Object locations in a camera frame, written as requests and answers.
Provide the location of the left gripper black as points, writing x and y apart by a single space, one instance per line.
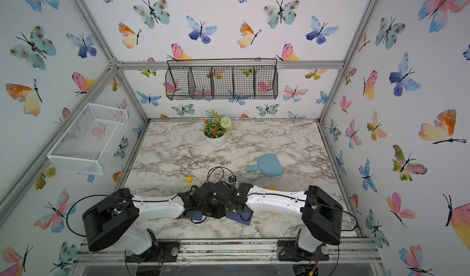
220 212

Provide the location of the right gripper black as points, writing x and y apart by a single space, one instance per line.
227 212

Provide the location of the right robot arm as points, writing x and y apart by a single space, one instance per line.
321 215

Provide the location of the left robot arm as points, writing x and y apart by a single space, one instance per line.
113 221

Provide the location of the potted flower plant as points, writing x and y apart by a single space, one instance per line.
217 128

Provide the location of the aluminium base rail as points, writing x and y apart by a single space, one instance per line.
266 251

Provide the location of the black wire wall basket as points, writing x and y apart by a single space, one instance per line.
222 79

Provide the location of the white mesh wall basket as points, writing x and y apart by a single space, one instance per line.
85 145

